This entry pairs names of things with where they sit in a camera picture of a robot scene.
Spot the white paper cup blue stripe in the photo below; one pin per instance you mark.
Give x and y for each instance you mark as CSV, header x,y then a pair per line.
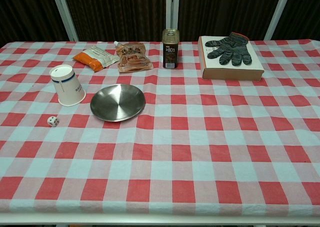
x,y
67,84

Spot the round stainless steel plate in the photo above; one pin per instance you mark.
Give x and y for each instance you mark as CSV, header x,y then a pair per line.
x,y
117,103

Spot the red white checkered tablecloth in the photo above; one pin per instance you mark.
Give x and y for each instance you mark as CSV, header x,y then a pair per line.
x,y
175,157

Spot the white die black pips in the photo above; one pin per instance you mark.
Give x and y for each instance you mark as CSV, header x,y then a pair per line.
x,y
53,121

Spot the dark tin can gold lid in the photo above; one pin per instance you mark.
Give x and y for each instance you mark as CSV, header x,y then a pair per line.
x,y
170,54

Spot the dark brown partition panel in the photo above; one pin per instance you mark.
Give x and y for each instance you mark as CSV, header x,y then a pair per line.
x,y
25,12
117,12
225,12
305,12

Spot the white partition frame post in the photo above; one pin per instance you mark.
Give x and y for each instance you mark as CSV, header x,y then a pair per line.
x,y
169,12
278,12
64,12

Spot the orange and white snack packet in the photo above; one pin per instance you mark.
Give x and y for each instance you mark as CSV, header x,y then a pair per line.
x,y
92,58

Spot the grey striped knit glove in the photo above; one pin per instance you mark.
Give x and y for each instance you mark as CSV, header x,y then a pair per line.
x,y
230,49

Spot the white book with brown edges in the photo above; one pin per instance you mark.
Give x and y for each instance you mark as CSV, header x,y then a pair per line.
x,y
225,71

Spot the brown peanut butter spout pouch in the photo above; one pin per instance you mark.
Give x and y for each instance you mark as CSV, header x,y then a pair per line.
x,y
133,59

